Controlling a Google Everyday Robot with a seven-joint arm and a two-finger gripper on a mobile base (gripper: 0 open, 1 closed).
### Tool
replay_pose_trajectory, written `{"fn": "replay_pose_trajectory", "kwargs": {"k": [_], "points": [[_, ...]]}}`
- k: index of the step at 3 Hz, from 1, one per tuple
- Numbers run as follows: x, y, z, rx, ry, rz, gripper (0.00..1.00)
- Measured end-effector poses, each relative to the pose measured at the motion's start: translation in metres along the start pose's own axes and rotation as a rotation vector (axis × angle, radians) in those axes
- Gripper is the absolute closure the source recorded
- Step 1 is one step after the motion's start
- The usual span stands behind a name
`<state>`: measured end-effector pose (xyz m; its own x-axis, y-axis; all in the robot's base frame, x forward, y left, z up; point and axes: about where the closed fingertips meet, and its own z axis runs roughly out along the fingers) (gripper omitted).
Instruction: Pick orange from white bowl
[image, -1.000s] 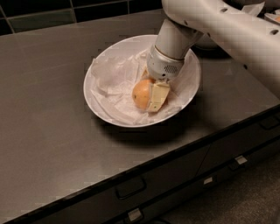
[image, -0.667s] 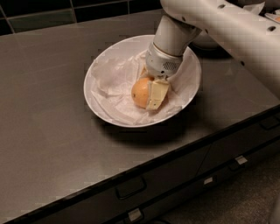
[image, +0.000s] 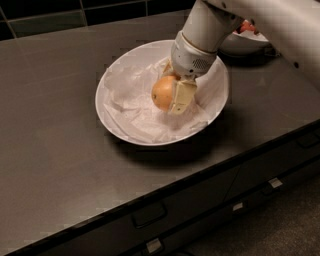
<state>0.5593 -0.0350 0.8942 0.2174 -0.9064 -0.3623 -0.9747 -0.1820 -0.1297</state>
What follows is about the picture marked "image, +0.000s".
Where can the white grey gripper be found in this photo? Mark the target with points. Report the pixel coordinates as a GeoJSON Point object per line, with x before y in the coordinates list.
{"type": "Point", "coordinates": [189, 61]}

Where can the orange fruit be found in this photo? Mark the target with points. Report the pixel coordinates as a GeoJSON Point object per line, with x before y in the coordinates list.
{"type": "Point", "coordinates": [162, 92]}

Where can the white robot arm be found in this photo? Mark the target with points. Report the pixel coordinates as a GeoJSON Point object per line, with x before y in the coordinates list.
{"type": "Point", "coordinates": [291, 26]}

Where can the large white bowl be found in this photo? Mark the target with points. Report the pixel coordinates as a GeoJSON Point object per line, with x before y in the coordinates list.
{"type": "Point", "coordinates": [133, 63]}

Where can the white paper in large bowl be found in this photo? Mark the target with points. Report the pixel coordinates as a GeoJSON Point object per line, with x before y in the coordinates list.
{"type": "Point", "coordinates": [133, 110]}

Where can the white bowl with strawberries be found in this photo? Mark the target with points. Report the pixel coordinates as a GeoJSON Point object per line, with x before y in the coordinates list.
{"type": "Point", "coordinates": [242, 44]}

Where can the red strawberries pile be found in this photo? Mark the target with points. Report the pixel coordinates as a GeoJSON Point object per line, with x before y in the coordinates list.
{"type": "Point", "coordinates": [247, 26]}

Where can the right dark drawer front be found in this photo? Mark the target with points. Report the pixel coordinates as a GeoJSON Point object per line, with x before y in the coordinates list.
{"type": "Point", "coordinates": [286, 154]}

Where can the dark drawer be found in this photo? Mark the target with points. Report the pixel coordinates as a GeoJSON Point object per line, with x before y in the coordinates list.
{"type": "Point", "coordinates": [286, 154]}
{"type": "Point", "coordinates": [283, 221]}
{"type": "Point", "coordinates": [144, 224]}

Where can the lower dark drawer front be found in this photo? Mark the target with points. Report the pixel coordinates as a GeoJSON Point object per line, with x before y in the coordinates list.
{"type": "Point", "coordinates": [283, 221]}

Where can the upper dark drawer front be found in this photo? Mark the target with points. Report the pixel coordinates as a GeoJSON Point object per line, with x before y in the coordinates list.
{"type": "Point", "coordinates": [144, 224]}

